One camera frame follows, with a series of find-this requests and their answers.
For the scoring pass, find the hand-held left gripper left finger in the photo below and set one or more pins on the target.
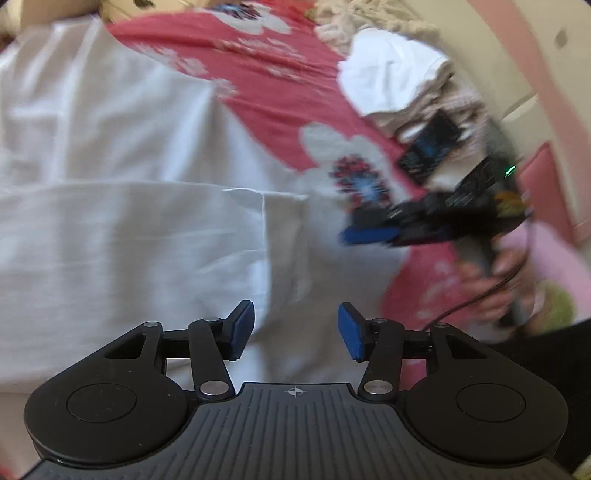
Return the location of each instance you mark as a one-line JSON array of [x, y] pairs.
[[241, 327]]

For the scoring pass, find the cream knitted cloth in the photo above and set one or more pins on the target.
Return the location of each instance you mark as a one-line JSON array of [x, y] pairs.
[[369, 18]]

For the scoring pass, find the person's right hand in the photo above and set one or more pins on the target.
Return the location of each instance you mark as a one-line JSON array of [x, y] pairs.
[[475, 288]]

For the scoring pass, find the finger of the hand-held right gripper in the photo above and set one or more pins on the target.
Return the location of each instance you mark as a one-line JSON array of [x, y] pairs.
[[369, 235]]

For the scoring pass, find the green fluffy cloth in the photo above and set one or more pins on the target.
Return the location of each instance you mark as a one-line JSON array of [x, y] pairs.
[[558, 309]]

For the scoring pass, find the pink floral blanket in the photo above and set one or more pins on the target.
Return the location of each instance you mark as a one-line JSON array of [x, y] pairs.
[[277, 92]]

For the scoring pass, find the black cloth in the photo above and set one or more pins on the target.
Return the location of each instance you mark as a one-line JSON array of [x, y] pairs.
[[545, 392]]

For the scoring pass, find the black printed packet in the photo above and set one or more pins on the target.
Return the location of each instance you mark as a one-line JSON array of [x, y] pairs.
[[431, 145]]

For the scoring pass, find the white shirt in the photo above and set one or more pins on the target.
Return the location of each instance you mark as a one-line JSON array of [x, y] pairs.
[[115, 207]]

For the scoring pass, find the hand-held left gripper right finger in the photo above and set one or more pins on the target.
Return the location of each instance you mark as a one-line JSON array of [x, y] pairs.
[[349, 330]]

